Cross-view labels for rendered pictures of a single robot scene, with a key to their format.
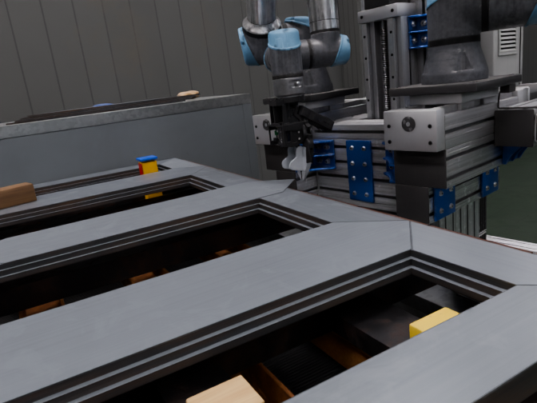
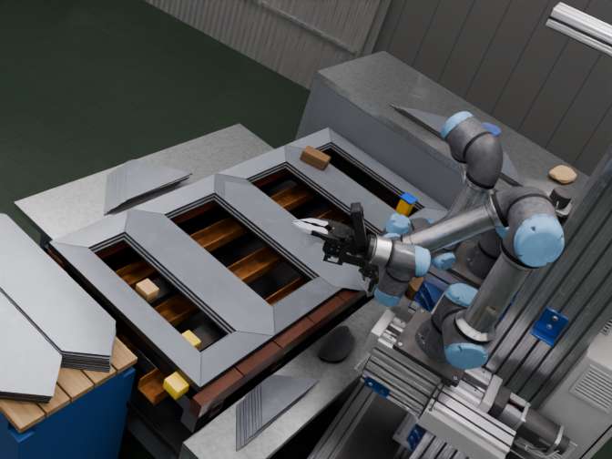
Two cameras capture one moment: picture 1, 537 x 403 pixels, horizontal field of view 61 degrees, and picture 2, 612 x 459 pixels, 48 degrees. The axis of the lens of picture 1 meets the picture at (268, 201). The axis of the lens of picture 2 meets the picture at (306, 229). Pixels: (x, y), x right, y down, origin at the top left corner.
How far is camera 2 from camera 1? 209 cm
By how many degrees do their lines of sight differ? 54
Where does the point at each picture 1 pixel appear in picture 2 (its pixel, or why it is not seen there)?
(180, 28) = not seen: outside the picture
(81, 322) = (174, 242)
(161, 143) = (453, 195)
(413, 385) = (144, 318)
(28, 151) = (377, 132)
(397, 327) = (204, 336)
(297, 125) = (371, 268)
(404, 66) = not seen: hidden behind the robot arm
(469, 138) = (399, 371)
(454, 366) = (152, 327)
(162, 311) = (182, 260)
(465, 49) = (431, 331)
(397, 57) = not seen: hidden behind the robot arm
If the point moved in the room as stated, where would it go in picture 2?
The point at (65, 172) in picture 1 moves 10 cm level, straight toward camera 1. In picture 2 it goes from (387, 159) to (374, 165)
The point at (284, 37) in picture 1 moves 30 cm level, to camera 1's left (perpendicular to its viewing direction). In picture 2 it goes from (390, 224) to (353, 169)
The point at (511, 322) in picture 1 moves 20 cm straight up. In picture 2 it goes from (175, 344) to (186, 300)
